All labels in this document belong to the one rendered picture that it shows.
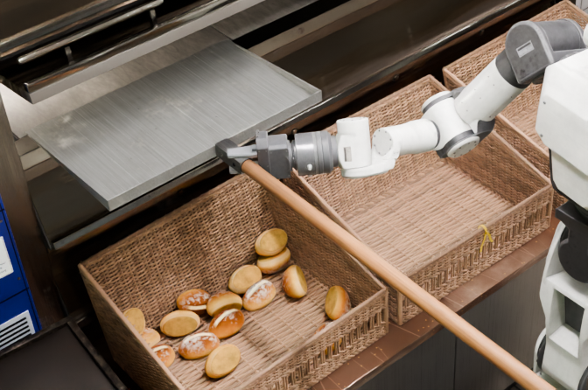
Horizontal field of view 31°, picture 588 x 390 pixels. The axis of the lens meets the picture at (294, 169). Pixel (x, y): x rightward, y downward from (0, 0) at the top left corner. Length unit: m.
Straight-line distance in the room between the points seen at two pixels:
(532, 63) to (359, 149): 0.38
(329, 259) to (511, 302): 0.53
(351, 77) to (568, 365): 0.93
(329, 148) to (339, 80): 0.68
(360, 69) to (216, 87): 0.54
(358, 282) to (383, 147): 0.49
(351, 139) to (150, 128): 0.46
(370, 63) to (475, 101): 0.64
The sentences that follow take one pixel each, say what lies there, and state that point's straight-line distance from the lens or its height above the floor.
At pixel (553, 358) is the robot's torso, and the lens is 2.50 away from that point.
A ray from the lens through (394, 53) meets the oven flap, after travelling 2.90.
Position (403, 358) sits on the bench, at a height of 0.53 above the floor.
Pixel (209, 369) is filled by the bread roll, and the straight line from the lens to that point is 2.52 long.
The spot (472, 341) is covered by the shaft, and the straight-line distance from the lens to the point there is 1.79.
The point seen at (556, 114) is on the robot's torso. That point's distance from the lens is 2.05.
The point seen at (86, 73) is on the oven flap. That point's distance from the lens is 2.13.
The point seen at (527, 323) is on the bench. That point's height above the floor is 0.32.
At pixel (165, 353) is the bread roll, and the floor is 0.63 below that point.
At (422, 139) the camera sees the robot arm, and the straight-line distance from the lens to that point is 2.25.
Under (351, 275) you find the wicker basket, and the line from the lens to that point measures 2.61.
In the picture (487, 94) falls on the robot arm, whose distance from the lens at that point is 2.24.
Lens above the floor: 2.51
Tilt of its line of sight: 38 degrees down
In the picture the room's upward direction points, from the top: 5 degrees counter-clockwise
